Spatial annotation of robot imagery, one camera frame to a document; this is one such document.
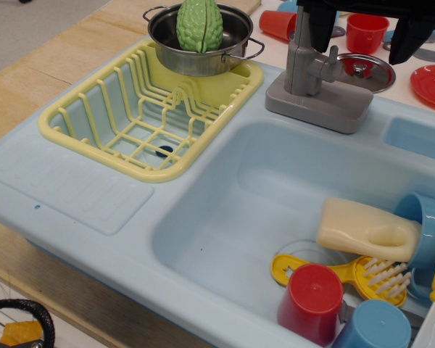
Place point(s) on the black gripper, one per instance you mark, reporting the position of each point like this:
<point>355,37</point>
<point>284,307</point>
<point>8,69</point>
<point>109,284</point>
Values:
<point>409,35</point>

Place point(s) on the grey faucet lever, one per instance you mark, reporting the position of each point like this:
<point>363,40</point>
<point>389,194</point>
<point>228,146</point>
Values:
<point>333,54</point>

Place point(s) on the red upright cup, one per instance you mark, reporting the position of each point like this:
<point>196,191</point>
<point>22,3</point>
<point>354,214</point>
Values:
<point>365,32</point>

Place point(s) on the steel pot lid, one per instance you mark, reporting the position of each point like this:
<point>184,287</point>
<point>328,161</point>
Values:
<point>366,71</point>

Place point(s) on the grey toy knife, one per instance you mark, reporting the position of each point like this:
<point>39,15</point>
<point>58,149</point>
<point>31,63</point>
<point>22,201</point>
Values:
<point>425,55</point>

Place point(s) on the red plate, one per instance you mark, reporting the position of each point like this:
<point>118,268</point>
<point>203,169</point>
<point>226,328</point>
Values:
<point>422,82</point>

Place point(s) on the grey toy faucet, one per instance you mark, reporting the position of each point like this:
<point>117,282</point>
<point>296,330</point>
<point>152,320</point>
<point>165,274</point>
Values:
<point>309,90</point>

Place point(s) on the red cup lying down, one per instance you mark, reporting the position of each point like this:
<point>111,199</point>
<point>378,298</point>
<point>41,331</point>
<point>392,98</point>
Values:
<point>278,24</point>

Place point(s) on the green toy vegetable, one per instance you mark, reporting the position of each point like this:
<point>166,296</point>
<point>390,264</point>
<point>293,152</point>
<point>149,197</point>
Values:
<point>199,26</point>

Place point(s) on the small steel pot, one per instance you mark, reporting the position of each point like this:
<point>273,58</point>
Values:
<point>236,46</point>

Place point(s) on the blue cup in sink right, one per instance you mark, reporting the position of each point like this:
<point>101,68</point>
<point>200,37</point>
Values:
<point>421,209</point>

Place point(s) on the blue cup in sink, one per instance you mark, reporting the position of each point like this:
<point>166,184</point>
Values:
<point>421,209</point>
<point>373,323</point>

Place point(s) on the yellow dish drying rack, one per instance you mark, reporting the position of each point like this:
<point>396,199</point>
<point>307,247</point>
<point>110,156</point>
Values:
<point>143,120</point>

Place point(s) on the yellow dish brush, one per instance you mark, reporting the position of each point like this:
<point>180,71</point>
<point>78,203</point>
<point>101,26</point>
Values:
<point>370,277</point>

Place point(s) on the light blue toy sink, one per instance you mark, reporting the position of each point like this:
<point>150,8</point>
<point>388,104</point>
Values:
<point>197,249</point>

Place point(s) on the red cup in sink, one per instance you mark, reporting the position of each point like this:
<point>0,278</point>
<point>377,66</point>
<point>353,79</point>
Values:
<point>311,304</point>

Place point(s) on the blue cup in sink front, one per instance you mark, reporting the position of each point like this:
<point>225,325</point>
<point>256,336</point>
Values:
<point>373,323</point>

